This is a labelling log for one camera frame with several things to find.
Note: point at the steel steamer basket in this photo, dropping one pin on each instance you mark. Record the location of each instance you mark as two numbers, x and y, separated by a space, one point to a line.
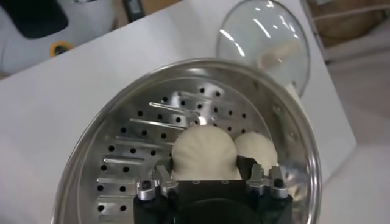
128 146

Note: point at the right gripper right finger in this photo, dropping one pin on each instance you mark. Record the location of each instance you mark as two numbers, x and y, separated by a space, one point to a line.
254 182

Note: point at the glass pot lid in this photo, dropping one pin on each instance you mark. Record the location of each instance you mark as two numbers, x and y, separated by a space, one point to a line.
265 39

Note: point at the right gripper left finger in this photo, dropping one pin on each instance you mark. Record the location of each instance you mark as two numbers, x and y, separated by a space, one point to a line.
166 182

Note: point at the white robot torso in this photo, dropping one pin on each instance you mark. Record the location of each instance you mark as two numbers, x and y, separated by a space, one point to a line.
91 24

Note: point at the white steamed baozi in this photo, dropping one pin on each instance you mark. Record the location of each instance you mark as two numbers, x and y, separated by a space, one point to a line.
204 152
257 147

